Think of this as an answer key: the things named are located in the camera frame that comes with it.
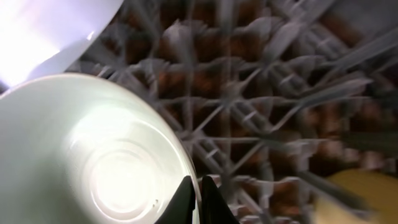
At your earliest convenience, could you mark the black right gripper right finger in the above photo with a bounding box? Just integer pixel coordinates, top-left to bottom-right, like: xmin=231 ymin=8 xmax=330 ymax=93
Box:
xmin=201 ymin=176 xmax=239 ymax=224

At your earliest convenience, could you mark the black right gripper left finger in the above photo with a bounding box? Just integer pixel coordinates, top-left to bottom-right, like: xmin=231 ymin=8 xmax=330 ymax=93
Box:
xmin=155 ymin=175 xmax=196 ymax=224

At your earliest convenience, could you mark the green bowl with rice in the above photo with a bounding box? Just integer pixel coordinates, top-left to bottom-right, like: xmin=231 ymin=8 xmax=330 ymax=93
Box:
xmin=1 ymin=73 xmax=200 ymax=223

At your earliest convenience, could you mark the yellow plastic cup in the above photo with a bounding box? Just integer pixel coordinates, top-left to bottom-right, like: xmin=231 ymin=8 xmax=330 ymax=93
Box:
xmin=311 ymin=169 xmax=397 ymax=224

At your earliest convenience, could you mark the light blue bowl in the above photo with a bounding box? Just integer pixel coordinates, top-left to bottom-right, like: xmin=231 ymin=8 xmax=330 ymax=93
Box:
xmin=1 ymin=0 xmax=123 ymax=87

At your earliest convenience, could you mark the grey dishwasher rack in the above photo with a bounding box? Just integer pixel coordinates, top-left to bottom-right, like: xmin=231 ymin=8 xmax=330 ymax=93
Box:
xmin=70 ymin=0 xmax=397 ymax=223

